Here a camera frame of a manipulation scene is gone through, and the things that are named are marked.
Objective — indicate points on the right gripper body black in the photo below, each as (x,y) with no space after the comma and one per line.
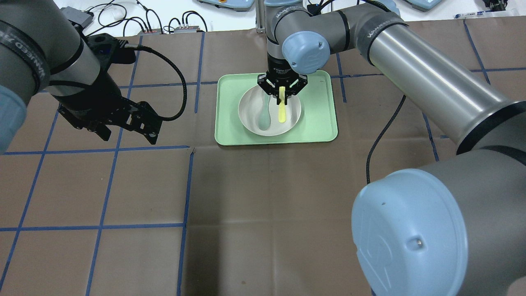
(280,65)

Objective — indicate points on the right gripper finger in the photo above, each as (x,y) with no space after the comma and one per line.
(276,95)
(288,92)

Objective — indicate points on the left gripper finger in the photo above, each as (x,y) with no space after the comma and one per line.
(100,129)
(143,119)

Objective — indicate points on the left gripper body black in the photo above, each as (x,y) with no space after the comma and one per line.
(103,95)

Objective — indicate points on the yellow plastic fork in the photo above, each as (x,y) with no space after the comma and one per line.
(282,114)

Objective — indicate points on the white round plate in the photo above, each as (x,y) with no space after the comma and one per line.
(249,109)

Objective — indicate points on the grey-green plastic spoon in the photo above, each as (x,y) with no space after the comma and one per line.
(264,119)

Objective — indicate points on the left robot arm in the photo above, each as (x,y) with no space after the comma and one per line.
(41,49)

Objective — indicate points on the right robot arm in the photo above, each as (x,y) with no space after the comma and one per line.
(450,228)

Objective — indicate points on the light green tray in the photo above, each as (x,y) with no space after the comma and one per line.
(318,121)

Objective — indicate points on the brown paper table cover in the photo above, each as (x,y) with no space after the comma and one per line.
(188,217)

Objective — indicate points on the usb hub box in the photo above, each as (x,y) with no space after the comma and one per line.
(77,17)

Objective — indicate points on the aluminium frame post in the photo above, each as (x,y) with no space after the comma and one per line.
(260,16)

